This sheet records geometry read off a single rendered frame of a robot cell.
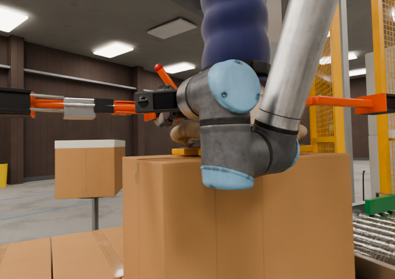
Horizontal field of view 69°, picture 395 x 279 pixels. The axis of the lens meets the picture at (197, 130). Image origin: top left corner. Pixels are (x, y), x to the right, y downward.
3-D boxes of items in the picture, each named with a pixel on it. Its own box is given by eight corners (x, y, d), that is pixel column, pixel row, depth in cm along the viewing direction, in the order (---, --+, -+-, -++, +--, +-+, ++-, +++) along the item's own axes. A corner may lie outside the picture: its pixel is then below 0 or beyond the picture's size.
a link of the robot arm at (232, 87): (218, 116, 43) (216, 51, 44) (184, 122, 54) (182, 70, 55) (267, 116, 48) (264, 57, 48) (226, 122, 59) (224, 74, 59)
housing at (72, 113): (92, 120, 73) (92, 102, 74) (96, 117, 67) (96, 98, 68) (62, 119, 70) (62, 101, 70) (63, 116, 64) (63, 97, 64)
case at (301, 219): (267, 245, 120) (264, 151, 122) (356, 288, 85) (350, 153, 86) (123, 278, 94) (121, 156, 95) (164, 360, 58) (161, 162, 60)
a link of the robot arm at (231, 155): (272, 186, 52) (268, 118, 52) (231, 197, 43) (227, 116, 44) (231, 182, 58) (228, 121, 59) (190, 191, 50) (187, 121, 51)
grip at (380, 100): (372, 115, 87) (371, 98, 87) (403, 111, 79) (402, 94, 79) (354, 114, 83) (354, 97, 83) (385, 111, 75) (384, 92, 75)
